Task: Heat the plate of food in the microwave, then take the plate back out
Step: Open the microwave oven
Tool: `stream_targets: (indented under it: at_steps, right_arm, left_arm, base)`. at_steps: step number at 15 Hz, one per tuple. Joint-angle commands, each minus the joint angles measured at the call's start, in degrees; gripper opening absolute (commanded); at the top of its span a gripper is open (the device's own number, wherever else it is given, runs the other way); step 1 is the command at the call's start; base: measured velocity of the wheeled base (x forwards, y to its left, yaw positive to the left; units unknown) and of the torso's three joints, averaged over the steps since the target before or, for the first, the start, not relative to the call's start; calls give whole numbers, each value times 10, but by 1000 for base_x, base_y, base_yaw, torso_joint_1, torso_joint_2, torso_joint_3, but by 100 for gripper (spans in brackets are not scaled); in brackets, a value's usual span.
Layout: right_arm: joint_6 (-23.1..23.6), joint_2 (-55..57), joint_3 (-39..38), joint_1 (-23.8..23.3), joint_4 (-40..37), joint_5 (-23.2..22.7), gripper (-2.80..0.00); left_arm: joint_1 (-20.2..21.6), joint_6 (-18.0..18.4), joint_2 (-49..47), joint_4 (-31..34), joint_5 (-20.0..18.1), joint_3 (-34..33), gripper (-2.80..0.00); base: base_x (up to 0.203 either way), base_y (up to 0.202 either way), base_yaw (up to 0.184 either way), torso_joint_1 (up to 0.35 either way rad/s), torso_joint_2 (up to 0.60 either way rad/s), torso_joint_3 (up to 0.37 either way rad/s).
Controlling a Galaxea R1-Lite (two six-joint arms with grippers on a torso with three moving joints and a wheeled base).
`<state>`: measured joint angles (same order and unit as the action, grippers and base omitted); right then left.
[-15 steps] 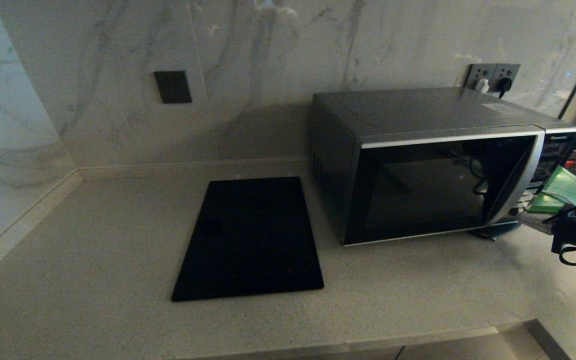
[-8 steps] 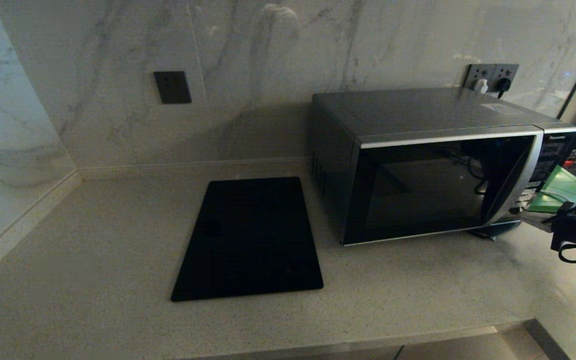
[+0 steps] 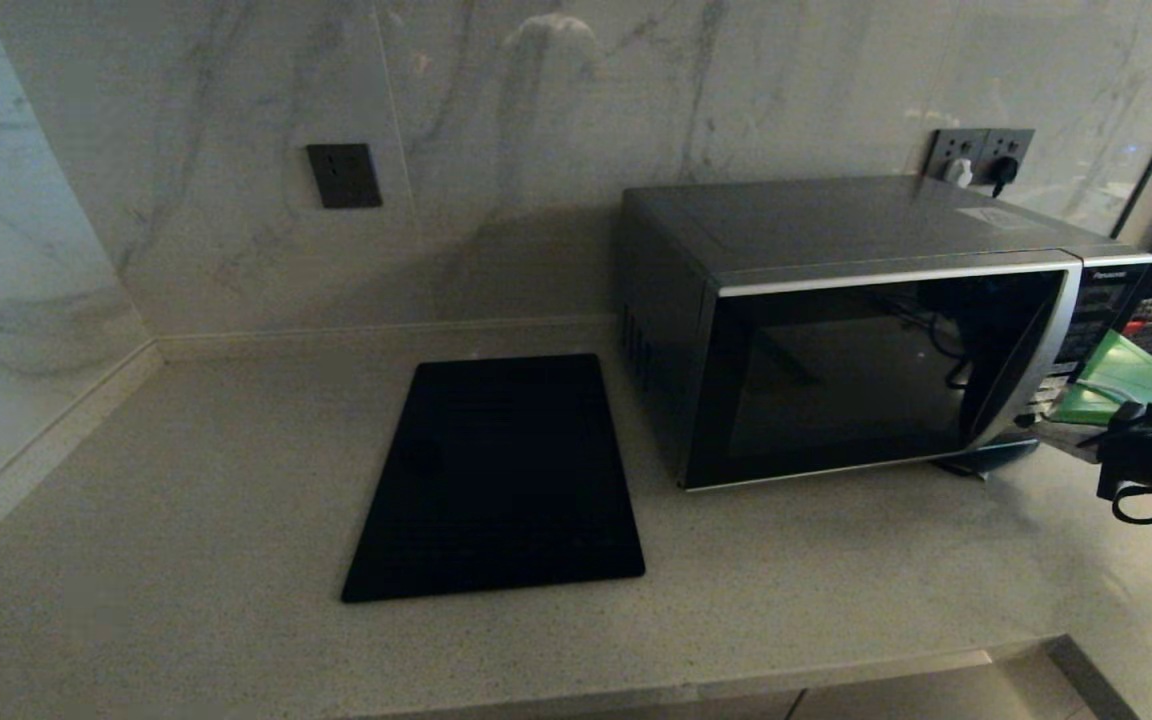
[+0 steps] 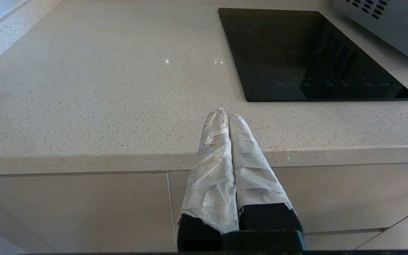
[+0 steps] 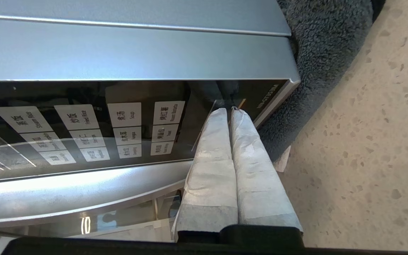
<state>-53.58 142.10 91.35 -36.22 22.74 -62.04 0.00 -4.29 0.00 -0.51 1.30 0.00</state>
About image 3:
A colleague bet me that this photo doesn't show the silver black microwave oven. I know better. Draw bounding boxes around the silver black microwave oven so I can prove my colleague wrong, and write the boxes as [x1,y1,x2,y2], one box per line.
[619,176,1152,493]

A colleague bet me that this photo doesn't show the green cutting board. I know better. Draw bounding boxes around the green cutting board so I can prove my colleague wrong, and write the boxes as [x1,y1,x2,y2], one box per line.
[1048,330,1152,427]

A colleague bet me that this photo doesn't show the black induction cooktop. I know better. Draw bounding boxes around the black induction cooktop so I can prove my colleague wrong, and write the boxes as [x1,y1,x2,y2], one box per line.
[340,352,647,604]

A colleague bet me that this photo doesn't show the dark single wall socket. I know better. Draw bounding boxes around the dark single wall socket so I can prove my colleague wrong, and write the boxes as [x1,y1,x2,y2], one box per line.
[306,143,384,210]

